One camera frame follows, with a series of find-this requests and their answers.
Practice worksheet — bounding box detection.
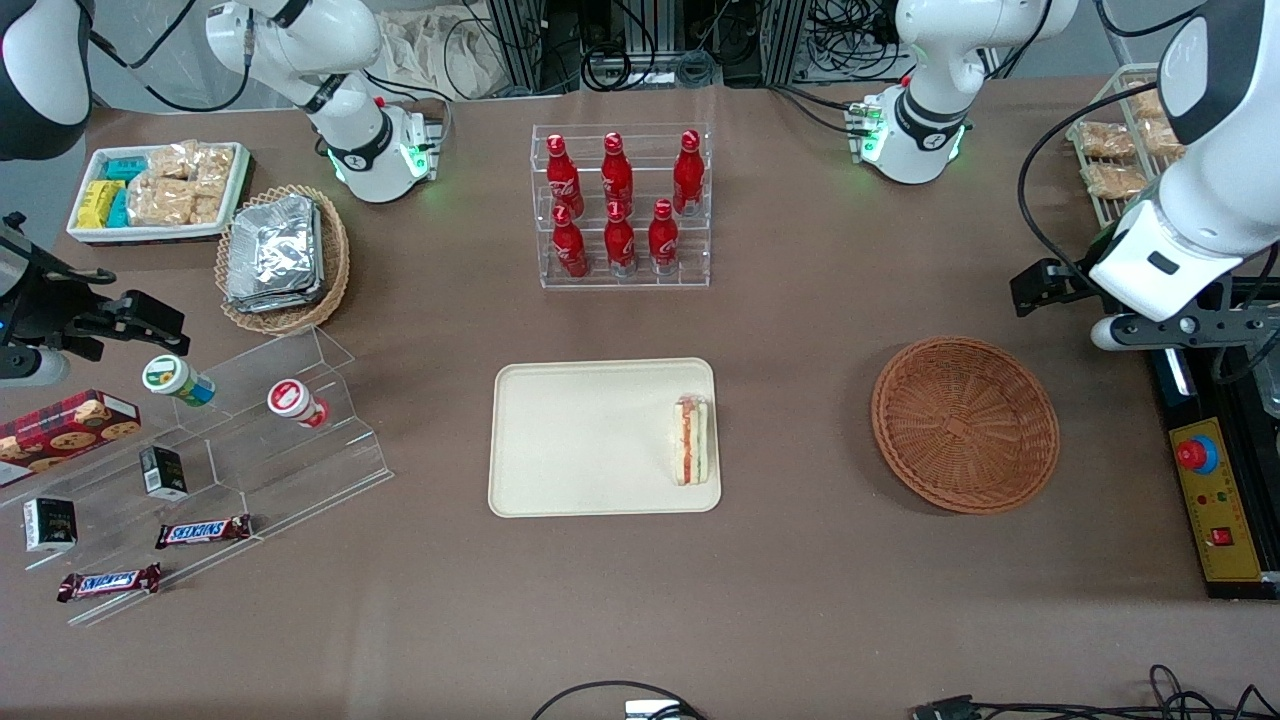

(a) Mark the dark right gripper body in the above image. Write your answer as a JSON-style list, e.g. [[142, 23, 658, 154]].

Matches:
[[0, 225, 79, 347]]

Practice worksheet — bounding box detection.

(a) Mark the triangle sandwich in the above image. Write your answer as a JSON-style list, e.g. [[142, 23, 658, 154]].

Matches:
[[671, 395, 714, 487]]

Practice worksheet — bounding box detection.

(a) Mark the white rectangular snack tray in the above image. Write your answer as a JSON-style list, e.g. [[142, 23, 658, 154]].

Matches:
[[66, 141, 253, 246]]

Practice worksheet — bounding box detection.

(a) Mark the brown wicker basket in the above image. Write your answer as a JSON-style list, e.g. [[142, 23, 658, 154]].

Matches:
[[871, 336, 1061, 515]]

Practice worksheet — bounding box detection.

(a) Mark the tan wicker basket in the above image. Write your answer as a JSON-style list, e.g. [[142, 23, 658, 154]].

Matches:
[[215, 184, 351, 336]]

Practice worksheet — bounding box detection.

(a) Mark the beige plastic tray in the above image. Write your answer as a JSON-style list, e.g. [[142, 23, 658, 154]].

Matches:
[[488, 358, 722, 518]]

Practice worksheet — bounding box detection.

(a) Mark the green lid yogurt cup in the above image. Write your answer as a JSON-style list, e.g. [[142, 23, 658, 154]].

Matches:
[[141, 354, 217, 407]]

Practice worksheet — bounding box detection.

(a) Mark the red cookie box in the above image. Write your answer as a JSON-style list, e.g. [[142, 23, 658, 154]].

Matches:
[[0, 389, 142, 473]]

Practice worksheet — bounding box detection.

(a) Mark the yellow snack pack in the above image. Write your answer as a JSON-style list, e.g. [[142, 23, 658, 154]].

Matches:
[[77, 180, 125, 230]]

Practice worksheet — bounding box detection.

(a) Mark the silver foil pouch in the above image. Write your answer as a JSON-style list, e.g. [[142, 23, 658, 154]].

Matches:
[[225, 285, 327, 315], [228, 195, 321, 299]]

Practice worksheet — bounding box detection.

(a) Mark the small black carton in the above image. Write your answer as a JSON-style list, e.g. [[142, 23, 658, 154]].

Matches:
[[139, 446, 189, 501], [23, 497, 78, 554]]

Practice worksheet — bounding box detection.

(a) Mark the red lid yogurt cup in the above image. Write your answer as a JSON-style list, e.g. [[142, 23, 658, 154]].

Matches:
[[266, 378, 331, 430]]

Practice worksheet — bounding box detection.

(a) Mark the clear acrylic stepped shelf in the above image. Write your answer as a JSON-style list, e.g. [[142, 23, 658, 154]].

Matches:
[[0, 325, 394, 628]]

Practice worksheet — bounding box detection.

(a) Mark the snickers chocolate bar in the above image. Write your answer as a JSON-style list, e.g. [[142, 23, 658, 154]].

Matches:
[[155, 514, 253, 550], [57, 563, 163, 603]]

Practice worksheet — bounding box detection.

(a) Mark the yellow emergency stop panel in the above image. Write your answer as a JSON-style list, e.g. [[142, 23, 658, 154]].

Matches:
[[1169, 417, 1267, 584]]

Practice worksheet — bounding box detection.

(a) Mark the clear acrylic bottle rack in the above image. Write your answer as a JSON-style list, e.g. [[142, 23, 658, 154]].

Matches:
[[531, 123, 713, 290]]

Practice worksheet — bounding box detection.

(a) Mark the black machine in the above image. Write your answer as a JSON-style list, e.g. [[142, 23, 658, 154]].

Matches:
[[1145, 280, 1280, 601]]

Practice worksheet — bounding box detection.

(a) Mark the red cola bottle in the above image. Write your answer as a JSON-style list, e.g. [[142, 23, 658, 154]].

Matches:
[[648, 199, 681, 274], [545, 134, 584, 219], [672, 130, 706, 217], [551, 205, 589, 279], [601, 132, 635, 213], [604, 201, 638, 276]]

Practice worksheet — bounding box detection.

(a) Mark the white cloth bag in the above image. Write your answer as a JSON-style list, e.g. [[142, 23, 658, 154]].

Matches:
[[378, 8, 503, 101]]

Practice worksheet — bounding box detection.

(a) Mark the white wire rack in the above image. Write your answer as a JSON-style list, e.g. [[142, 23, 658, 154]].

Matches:
[[1065, 62, 1193, 233]]

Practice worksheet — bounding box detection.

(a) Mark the black cable bundle with connector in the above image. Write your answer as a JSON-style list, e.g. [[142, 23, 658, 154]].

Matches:
[[910, 664, 1280, 720]]

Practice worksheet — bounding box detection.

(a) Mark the aluminium frame rack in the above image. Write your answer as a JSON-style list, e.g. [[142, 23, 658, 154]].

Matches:
[[485, 0, 813, 93]]

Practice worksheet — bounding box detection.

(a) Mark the black looped table cable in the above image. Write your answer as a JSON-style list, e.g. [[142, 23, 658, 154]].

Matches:
[[530, 680, 707, 720]]

